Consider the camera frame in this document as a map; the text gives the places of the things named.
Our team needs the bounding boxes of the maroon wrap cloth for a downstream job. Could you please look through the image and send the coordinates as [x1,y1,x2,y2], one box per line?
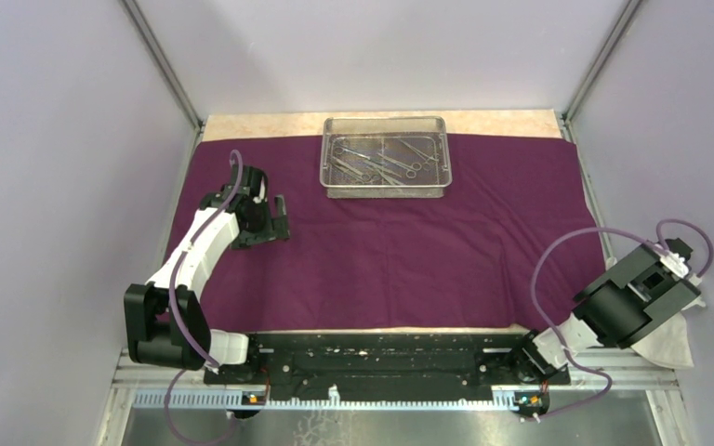
[168,134,605,332]

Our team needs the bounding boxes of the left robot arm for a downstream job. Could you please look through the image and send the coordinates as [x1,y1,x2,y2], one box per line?
[124,165,290,384]

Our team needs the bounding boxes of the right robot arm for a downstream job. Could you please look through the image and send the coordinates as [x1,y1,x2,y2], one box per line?
[508,238,704,383]

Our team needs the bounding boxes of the surgical scissors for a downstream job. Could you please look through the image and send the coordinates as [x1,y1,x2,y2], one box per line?
[331,158,374,185]

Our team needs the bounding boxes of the surgical clamp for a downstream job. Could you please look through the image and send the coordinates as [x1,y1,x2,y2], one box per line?
[399,139,438,171]

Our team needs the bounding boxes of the metal mesh instrument tray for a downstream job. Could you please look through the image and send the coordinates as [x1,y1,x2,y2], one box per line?
[320,115,453,199]

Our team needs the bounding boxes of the white crumpled cloth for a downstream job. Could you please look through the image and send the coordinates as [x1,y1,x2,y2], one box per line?
[606,255,695,371]

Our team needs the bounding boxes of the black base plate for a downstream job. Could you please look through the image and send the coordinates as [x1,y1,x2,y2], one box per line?
[204,333,571,403]

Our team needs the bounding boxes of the grey cable duct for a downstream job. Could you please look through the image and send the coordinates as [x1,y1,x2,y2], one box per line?
[133,388,518,412]

